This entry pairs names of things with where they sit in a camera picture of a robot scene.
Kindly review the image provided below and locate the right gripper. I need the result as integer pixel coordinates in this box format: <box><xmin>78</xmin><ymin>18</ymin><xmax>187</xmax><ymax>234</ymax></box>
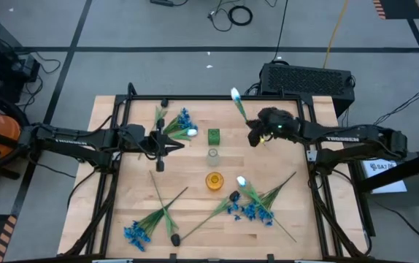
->
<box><xmin>246</xmin><ymin>107</ymin><xmax>301</xmax><ymax>148</ymax></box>

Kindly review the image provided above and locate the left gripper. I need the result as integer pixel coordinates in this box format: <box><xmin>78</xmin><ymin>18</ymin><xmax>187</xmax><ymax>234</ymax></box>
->
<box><xmin>145</xmin><ymin>118</ymin><xmax>185</xmax><ymax>172</ymax></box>

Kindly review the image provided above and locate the white artificial tulip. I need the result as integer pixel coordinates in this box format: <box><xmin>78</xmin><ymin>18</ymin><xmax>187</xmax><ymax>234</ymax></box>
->
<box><xmin>230</xmin><ymin>87</ymin><xmax>269</xmax><ymax>147</ymax></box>
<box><xmin>167</xmin><ymin>127</ymin><xmax>199</xmax><ymax>142</ymax></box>

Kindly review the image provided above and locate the green square glass vase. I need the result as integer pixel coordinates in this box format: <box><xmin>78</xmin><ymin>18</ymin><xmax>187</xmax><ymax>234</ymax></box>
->
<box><xmin>207</xmin><ymin>128</ymin><xmax>221</xmax><ymax>145</ymax></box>

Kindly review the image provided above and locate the clear glass vase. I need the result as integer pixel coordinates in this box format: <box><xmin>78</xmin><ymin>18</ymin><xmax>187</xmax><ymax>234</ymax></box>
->
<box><xmin>205</xmin><ymin>148</ymin><xmax>221</xmax><ymax>168</ymax></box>

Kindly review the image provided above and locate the yellow textured glass vase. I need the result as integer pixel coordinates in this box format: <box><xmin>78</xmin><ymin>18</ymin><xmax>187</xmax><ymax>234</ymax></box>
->
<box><xmin>204</xmin><ymin>171</ymin><xmax>225</xmax><ymax>191</ymax></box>

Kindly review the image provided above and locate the black computer case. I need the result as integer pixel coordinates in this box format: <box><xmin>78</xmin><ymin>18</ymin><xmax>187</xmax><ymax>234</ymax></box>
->
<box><xmin>259</xmin><ymin>62</ymin><xmax>355</xmax><ymax>118</ymax></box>

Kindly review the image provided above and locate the white paper sheet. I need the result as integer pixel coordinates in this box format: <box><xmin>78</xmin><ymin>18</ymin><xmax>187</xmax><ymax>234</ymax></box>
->
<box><xmin>361</xmin><ymin>159</ymin><xmax>408</xmax><ymax>194</ymax></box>

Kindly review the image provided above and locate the black diagonal stand beam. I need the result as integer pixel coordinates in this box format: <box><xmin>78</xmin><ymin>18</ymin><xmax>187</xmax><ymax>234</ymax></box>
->
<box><xmin>357</xmin><ymin>145</ymin><xmax>419</xmax><ymax>194</ymax></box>

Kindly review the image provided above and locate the orange shop vacuum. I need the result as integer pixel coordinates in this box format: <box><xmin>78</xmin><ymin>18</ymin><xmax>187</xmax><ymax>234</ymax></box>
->
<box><xmin>0</xmin><ymin>90</ymin><xmax>32</xmax><ymax>191</ymax></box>

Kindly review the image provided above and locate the long black cable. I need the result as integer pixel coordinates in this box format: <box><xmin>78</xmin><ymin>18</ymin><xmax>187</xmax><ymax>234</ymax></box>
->
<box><xmin>271</xmin><ymin>0</ymin><xmax>289</xmax><ymax>63</ymax></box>

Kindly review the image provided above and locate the coiled black cable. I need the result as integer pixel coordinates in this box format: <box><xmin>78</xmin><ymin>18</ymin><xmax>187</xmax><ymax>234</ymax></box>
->
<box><xmin>227</xmin><ymin>5</ymin><xmax>253</xmax><ymax>27</ymax></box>

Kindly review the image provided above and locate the black cable with connector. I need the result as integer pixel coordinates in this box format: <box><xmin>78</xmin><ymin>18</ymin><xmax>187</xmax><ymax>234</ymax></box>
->
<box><xmin>207</xmin><ymin>0</ymin><xmax>233</xmax><ymax>32</ymax></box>

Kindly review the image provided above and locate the yellow cable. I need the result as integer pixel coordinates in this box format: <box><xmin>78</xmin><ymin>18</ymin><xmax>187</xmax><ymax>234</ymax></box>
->
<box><xmin>322</xmin><ymin>0</ymin><xmax>351</xmax><ymax>69</ymax></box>

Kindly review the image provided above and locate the black floor cable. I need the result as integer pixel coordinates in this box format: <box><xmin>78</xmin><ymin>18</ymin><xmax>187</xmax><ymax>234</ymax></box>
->
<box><xmin>372</xmin><ymin>84</ymin><xmax>419</xmax><ymax>127</ymax></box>

